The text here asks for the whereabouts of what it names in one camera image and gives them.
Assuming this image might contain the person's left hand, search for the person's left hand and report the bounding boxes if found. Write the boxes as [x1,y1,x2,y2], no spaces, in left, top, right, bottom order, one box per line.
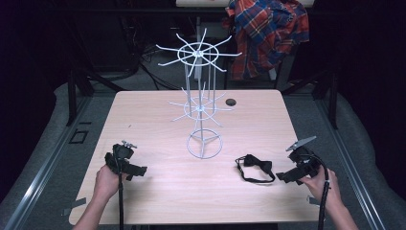
[92,164,128,202]

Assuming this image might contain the plaid shirt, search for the plaid shirt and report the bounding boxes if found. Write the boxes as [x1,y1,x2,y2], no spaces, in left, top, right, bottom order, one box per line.
[222,0,310,81]

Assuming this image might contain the person's right hand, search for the person's right hand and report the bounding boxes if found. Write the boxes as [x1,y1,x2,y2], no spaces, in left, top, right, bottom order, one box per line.
[298,167,340,209]

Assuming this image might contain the black bow tie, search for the black bow tie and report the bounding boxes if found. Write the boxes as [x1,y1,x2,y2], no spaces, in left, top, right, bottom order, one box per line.
[235,153,277,184]

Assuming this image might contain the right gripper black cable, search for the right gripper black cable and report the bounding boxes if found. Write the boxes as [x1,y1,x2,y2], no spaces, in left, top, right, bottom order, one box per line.
[305,153,330,230]

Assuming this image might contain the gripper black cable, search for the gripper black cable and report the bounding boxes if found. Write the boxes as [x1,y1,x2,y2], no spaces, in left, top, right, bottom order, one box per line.
[305,153,330,230]
[112,145,125,230]

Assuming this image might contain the white wire display rack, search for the white wire display rack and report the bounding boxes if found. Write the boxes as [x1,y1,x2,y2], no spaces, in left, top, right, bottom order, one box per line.
[155,27,243,160]

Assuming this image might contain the aluminium floor rail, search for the aluminium floor rail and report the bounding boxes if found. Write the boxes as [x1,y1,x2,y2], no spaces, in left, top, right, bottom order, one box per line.
[3,95,94,230]
[314,95,387,230]

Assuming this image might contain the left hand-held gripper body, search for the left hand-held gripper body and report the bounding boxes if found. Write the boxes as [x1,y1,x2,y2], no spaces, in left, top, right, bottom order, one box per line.
[104,139,139,175]

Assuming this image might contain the black floor cables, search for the black floor cables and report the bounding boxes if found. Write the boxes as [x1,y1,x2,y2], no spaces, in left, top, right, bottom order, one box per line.
[111,44,183,92]

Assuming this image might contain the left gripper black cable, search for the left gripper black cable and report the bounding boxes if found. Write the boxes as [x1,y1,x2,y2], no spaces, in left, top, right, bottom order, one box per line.
[112,145,125,230]

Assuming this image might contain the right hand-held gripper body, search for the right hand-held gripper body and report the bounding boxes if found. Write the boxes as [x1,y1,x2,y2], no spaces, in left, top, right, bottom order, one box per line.
[285,135,322,180]

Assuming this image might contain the black metal frame stand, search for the black metal frame stand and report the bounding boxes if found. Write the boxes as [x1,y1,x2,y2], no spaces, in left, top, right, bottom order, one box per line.
[281,71,340,130]
[65,68,125,127]

